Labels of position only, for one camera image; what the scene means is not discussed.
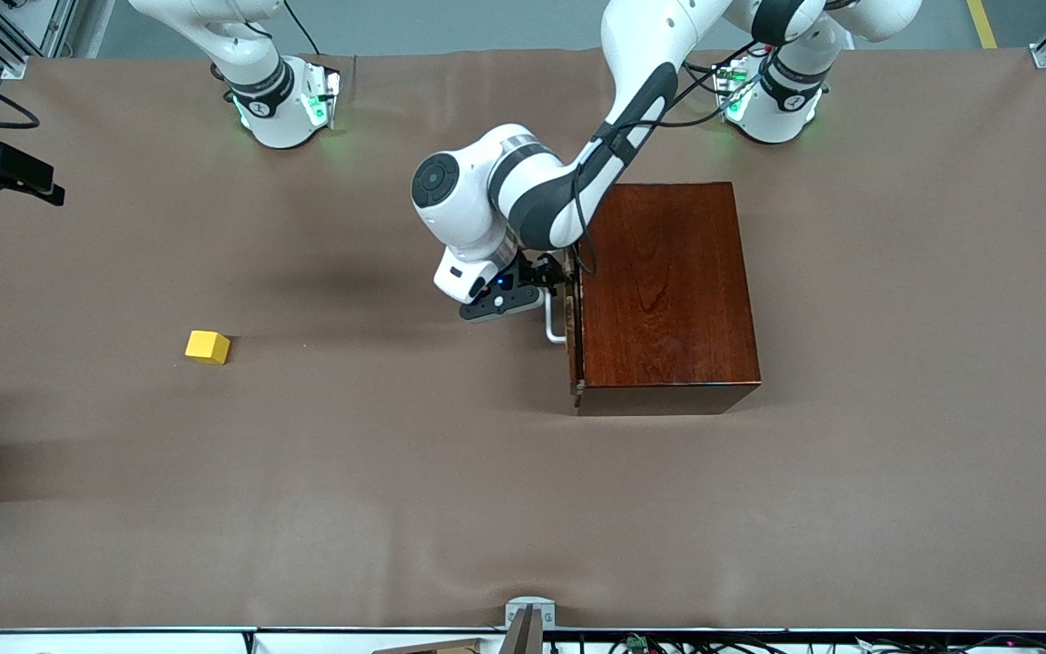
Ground brown table cloth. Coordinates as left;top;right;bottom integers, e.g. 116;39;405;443
0;47;1046;632

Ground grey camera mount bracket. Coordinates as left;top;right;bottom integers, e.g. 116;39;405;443
500;597;557;654

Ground black left arm base cables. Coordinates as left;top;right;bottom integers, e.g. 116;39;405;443
682;56;735;96

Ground dark brown wooden cabinet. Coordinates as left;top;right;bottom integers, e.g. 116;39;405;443
577;183;763;417

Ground black right arm base cable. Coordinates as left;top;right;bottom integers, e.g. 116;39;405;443
282;0;321;57

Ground yellow cube block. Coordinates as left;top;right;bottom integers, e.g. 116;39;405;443
184;330;232;366

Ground brown cardboard piece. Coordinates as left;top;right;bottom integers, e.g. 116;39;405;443
370;639;485;654

